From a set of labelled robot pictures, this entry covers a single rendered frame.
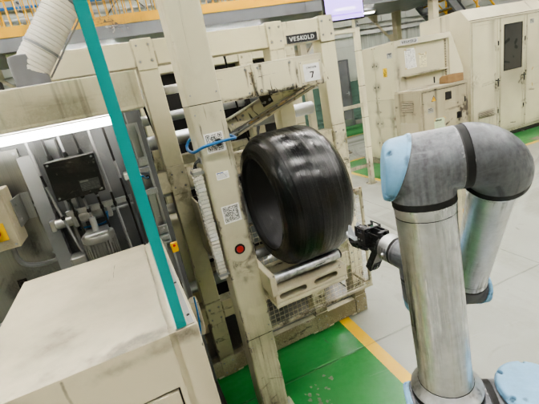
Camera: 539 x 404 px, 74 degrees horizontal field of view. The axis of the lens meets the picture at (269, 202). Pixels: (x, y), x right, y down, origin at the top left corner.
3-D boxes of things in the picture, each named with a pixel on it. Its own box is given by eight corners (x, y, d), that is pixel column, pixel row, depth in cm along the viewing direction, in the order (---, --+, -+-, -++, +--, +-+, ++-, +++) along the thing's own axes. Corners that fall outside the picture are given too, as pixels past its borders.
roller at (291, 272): (269, 282, 153) (273, 287, 149) (267, 273, 152) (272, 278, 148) (337, 255, 165) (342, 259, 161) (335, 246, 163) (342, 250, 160)
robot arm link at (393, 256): (419, 288, 99) (415, 257, 96) (387, 272, 110) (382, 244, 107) (443, 275, 102) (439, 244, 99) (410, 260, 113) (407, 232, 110)
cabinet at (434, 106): (426, 175, 537) (420, 90, 499) (399, 170, 589) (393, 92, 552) (471, 160, 563) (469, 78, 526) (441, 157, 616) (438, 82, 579)
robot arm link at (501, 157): (533, 93, 60) (480, 275, 110) (453, 111, 63) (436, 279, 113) (567, 139, 53) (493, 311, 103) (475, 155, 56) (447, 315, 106)
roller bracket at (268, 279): (273, 298, 146) (269, 277, 143) (241, 264, 181) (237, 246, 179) (280, 295, 147) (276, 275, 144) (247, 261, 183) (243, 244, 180)
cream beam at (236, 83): (209, 107, 156) (201, 72, 152) (196, 108, 179) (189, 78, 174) (326, 82, 177) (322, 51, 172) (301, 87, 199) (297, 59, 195)
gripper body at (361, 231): (370, 219, 125) (394, 228, 114) (372, 240, 127) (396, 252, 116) (352, 225, 122) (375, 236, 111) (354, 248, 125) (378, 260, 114)
